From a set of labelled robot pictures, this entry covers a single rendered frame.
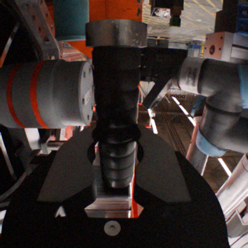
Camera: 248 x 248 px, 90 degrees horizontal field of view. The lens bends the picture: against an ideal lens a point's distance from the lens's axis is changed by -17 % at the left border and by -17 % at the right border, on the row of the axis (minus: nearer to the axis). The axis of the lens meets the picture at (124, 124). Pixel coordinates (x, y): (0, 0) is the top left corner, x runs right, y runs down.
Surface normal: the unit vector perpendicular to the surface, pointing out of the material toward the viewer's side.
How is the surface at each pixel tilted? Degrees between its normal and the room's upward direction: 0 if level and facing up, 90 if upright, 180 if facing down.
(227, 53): 90
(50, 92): 100
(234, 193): 80
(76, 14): 88
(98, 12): 90
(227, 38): 90
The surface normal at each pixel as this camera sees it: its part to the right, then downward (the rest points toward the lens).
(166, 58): -0.68, 0.34
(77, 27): 0.55, 0.44
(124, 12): 0.02, 0.47
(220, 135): -0.50, 0.40
